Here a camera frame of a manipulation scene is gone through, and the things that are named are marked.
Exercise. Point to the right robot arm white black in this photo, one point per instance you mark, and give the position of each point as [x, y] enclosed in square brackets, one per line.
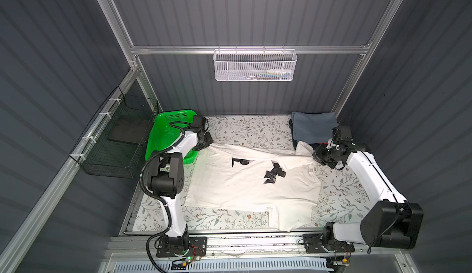
[391, 222]

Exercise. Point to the green plastic basket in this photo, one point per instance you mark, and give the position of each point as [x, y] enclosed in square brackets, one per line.
[162, 135]

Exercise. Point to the white bottle in basket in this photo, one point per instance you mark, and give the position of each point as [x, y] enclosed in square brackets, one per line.
[283, 73]

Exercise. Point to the white vented cable duct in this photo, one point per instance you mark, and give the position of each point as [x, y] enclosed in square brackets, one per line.
[247, 265]

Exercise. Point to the white printed t-shirt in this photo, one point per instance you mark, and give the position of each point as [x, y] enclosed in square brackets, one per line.
[281, 182]

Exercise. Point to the grey folded t-shirt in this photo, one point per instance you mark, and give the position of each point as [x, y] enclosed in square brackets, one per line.
[313, 128]

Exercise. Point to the aluminium front rail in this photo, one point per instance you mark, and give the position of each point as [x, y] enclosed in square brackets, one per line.
[220, 245]

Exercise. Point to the white wire mesh basket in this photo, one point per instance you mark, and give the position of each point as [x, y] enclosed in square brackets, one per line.
[250, 65]

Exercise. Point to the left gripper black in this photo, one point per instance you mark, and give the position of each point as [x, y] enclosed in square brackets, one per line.
[208, 140]

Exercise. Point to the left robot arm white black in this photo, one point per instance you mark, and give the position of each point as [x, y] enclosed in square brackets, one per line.
[162, 177]

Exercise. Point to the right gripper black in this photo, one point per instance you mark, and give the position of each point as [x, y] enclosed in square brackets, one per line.
[317, 154]

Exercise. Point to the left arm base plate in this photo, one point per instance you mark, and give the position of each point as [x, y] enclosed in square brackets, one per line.
[185, 246]

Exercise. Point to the black wire side basket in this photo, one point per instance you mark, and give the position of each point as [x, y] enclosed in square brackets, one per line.
[115, 144]

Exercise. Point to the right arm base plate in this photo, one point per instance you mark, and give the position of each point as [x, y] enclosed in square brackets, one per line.
[317, 241]

